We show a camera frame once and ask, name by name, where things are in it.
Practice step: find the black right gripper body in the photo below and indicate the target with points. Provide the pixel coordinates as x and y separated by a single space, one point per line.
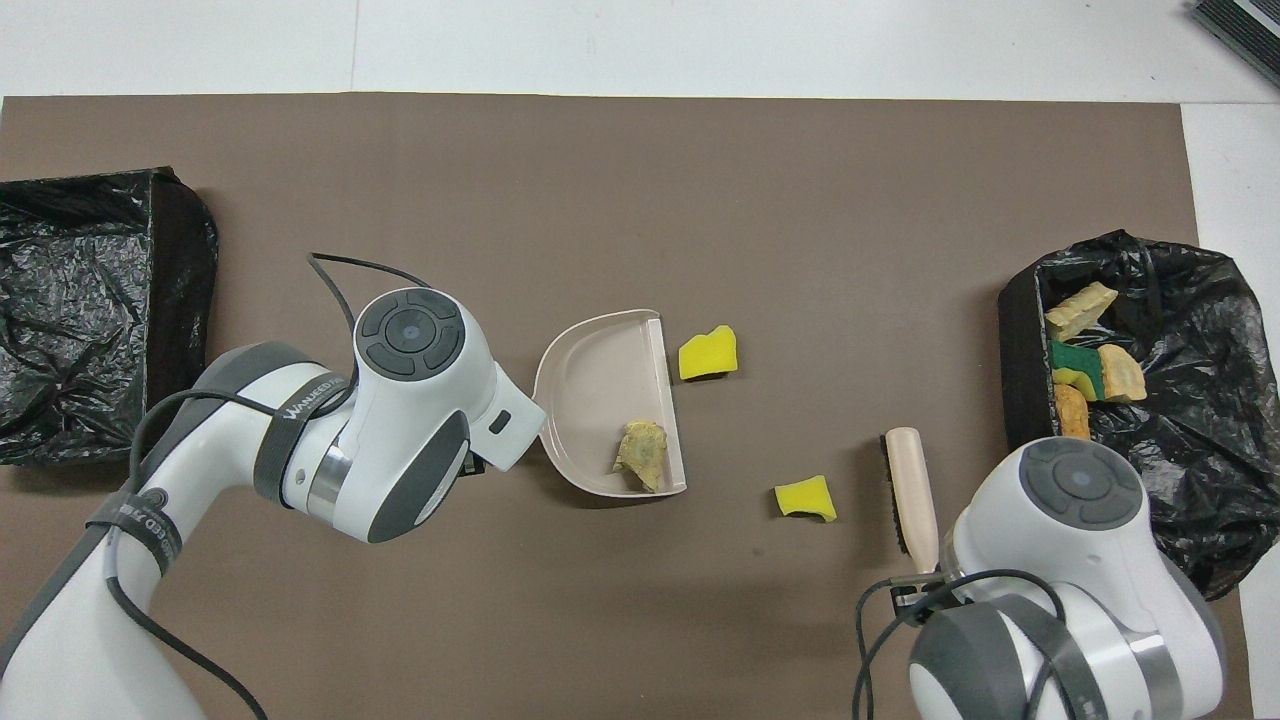
920 595

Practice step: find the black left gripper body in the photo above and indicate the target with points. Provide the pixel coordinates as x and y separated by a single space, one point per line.
472 461

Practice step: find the beige hand brush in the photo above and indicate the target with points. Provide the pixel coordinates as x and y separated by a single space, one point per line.
912 480

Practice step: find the small yellow sponge piece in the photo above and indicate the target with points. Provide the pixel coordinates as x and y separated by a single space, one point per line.
805 498

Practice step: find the beige plastic dustpan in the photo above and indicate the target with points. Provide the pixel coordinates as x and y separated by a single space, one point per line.
600 380

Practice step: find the pale foam chunk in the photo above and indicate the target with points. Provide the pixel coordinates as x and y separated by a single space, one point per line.
642 455

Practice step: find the large yellow sponge piece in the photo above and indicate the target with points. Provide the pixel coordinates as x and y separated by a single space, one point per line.
708 355

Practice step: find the yellow sponge with green back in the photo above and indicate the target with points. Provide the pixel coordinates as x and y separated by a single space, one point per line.
1075 365

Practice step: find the pale tan stone-like chunk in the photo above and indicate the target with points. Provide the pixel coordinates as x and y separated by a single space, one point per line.
1125 378

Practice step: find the orange striped croissant piece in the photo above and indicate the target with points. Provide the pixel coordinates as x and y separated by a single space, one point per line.
1078 310

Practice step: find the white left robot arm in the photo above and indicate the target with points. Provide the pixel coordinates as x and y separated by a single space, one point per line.
410 335

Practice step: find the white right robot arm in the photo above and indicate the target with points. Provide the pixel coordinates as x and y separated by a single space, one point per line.
1085 490

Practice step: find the black bag lined trash bin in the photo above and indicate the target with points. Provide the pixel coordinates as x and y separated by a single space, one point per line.
1220 450

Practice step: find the black bag lined empty bin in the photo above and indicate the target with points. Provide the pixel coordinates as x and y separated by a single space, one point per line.
80 300

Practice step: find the large brown table mat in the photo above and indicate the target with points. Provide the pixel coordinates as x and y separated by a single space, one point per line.
800 200

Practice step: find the grey ribbed device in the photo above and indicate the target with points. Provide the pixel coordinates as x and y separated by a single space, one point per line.
1245 25

